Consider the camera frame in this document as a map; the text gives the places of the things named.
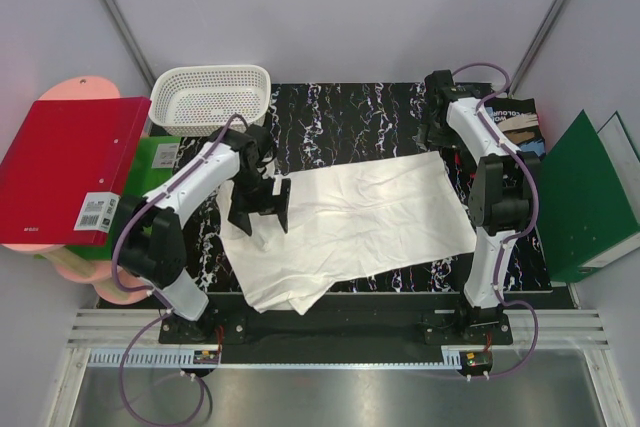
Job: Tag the white perforated plastic basket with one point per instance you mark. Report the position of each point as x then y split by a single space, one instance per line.
195 101

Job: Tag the green plastic folder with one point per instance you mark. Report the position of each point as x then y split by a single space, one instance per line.
152 165

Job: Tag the black printed folded t shirt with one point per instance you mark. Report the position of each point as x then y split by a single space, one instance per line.
519 121

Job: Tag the white t shirt blue print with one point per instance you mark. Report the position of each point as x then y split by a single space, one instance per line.
346 222

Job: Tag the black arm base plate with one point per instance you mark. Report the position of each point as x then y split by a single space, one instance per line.
339 329

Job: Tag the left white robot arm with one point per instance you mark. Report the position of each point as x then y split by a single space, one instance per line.
148 230

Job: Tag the white slotted cable duct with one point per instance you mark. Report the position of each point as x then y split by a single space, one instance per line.
148 357

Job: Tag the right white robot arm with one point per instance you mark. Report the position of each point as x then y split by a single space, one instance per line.
503 202

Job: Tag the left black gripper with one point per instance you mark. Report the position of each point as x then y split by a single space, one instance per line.
276 204

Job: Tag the red ring binder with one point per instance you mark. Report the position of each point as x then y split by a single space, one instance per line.
63 174

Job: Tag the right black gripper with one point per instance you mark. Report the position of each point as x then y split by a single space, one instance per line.
429 135

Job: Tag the dark green ring binder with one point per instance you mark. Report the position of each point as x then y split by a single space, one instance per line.
589 199

